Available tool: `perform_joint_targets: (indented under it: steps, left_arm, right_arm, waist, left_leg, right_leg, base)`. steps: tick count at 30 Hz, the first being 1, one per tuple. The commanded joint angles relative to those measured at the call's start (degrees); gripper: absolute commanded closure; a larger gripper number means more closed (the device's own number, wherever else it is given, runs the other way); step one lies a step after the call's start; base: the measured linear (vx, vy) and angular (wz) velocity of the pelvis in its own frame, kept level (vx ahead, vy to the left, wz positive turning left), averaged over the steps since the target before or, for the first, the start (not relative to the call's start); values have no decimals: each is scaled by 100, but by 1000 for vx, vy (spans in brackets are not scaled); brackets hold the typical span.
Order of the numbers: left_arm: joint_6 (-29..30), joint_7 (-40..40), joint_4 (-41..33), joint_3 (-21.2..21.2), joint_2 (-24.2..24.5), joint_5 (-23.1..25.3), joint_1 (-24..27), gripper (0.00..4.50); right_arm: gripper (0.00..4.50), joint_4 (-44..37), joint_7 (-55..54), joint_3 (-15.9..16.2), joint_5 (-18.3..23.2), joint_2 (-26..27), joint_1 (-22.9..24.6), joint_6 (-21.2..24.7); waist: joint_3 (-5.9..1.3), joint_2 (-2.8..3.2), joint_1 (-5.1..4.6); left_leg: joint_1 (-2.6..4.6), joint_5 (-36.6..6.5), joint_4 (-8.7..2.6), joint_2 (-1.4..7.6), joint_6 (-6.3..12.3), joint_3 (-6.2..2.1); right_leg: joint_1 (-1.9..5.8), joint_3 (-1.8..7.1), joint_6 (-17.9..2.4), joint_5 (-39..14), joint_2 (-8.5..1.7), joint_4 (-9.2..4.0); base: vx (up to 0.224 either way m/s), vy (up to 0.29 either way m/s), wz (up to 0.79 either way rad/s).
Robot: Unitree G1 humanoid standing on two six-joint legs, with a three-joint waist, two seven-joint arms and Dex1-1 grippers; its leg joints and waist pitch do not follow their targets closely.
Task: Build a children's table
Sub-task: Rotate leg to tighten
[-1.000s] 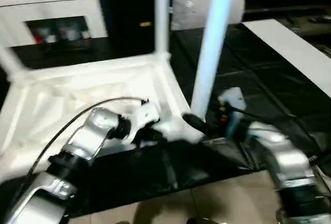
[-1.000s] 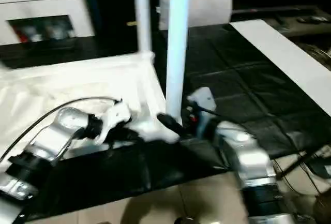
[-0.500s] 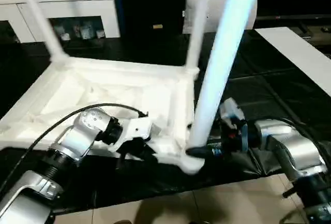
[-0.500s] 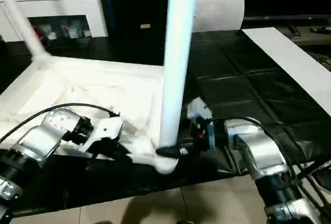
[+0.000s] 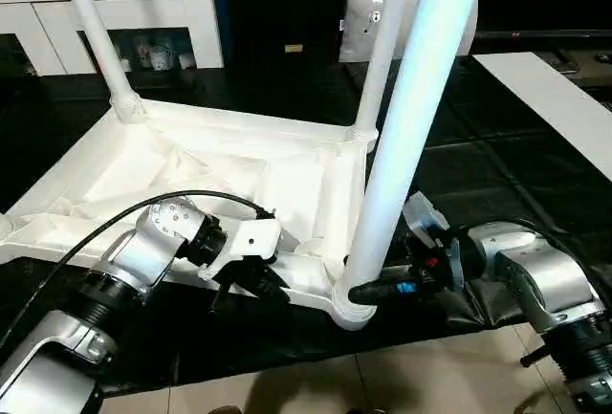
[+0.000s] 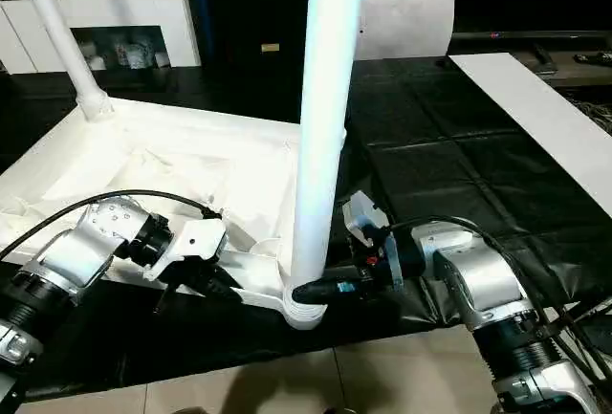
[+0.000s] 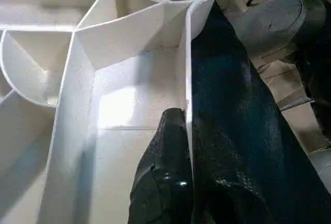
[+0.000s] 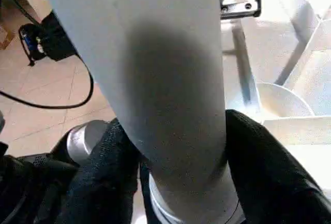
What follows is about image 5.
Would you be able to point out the white glass-door cabinet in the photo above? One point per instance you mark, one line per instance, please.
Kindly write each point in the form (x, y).
(48, 22)

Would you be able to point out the black work mat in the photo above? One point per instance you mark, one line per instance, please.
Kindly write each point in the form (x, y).
(502, 160)

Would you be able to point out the gold sofa label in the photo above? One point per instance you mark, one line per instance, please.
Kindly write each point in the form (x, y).
(294, 48)

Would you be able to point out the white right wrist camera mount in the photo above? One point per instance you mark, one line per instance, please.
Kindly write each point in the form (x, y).
(423, 213)

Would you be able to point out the black metal stand leg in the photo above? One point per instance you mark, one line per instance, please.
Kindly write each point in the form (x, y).
(534, 355)

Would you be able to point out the white plastic table leg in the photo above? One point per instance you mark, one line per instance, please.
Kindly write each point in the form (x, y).
(382, 36)
(416, 98)
(95, 36)

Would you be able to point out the white flat panel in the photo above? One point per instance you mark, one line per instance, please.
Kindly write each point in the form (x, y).
(550, 98)

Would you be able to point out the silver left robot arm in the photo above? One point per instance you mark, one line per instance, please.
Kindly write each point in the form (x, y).
(143, 242)

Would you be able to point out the grey printed cushion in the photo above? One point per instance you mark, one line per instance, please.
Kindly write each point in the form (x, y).
(358, 27)

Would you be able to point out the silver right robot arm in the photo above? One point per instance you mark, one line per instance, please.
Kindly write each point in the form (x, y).
(540, 280)

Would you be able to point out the black sofa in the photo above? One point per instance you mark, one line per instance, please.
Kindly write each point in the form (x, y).
(277, 3)

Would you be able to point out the white plastic table top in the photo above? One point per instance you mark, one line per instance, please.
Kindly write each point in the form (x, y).
(191, 156)

